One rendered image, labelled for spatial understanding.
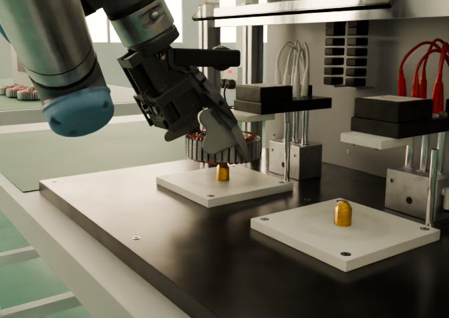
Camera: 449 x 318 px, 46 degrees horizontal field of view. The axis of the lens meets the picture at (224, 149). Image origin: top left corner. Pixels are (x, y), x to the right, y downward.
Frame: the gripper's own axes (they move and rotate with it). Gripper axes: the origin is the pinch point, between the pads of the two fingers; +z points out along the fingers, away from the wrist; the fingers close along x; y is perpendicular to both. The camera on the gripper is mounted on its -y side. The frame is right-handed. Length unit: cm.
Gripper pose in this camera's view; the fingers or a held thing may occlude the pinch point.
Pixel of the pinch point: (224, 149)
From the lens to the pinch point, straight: 78.5
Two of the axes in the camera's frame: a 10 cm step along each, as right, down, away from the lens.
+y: -7.2, 5.8, -3.9
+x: 5.7, 1.6, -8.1
